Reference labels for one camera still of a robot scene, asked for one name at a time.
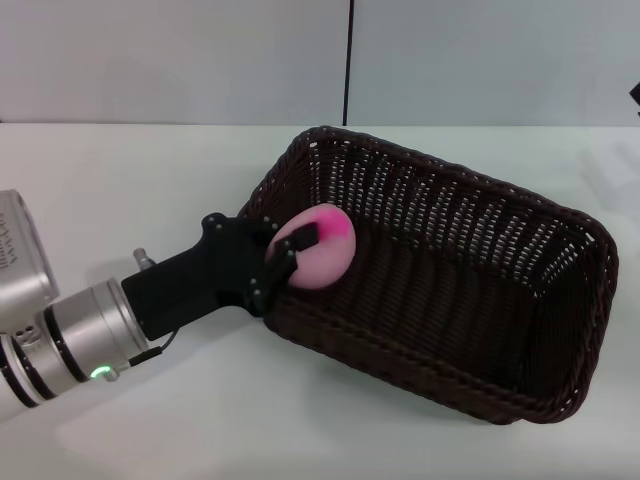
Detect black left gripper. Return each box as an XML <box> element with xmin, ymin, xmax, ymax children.
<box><xmin>121</xmin><ymin>212</ymin><xmax>323</xmax><ymax>339</ymax></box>

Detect pink foam ball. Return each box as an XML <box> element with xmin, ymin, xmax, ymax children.
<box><xmin>264</xmin><ymin>203</ymin><xmax>358</xmax><ymax>291</ymax></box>

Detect dark brown woven plastic basket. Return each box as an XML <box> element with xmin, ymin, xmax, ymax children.
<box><xmin>235</xmin><ymin>124</ymin><xmax>620</xmax><ymax>427</ymax></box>

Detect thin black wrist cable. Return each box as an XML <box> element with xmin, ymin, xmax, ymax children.
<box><xmin>107</xmin><ymin>327</ymin><xmax>180</xmax><ymax>382</ymax></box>

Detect thin black wall strip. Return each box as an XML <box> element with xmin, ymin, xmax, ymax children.
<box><xmin>342</xmin><ymin>0</ymin><xmax>356</xmax><ymax>127</ymax></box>

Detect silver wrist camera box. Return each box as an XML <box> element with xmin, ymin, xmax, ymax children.
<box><xmin>0</xmin><ymin>189</ymin><xmax>62</xmax><ymax>337</ymax></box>

